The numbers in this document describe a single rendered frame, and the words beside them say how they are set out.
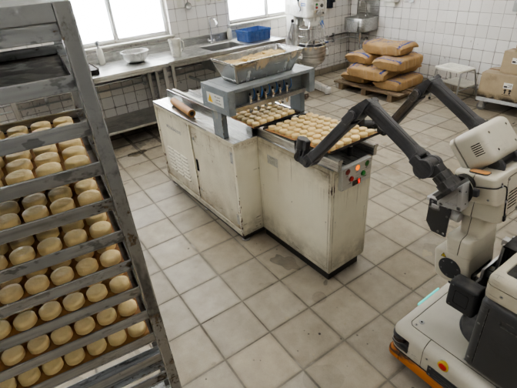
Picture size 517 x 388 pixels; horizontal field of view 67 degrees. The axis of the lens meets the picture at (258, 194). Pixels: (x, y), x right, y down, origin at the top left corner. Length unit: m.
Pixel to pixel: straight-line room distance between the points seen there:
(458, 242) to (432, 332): 0.48
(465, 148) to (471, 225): 0.36
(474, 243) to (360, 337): 0.87
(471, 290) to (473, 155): 0.56
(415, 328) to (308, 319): 0.64
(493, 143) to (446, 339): 0.94
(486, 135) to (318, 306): 1.40
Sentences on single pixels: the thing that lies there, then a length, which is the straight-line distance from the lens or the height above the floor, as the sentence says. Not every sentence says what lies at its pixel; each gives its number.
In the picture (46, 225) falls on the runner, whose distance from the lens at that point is 0.93.
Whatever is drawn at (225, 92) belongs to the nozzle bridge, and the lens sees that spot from 2.43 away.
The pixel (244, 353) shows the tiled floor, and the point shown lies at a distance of 2.32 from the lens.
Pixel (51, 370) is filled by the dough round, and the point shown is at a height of 0.97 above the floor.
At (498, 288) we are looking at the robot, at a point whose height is 0.77.
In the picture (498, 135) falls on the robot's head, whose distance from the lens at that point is 1.74.
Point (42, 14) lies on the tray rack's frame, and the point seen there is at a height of 1.80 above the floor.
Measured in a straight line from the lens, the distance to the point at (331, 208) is 2.28.
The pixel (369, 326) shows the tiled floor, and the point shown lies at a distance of 2.45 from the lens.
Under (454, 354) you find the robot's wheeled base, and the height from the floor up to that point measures 0.28.
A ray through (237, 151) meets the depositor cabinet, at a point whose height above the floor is 0.78.
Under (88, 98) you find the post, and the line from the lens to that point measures 0.81.
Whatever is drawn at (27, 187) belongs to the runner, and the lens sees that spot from 0.89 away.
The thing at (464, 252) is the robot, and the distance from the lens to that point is 1.90.
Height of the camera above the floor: 1.86
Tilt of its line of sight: 31 degrees down
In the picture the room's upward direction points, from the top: 5 degrees counter-clockwise
